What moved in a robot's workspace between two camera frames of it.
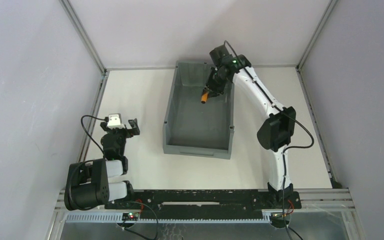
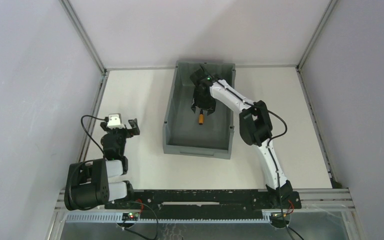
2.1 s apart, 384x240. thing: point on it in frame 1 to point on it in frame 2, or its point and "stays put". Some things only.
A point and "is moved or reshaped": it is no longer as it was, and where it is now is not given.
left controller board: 130,216 stays put
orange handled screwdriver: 204,96 is moved or reshaped
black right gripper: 214,84 to 203,106
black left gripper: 122,132 stays put
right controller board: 279,220 stays put
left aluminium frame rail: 92,120 stays put
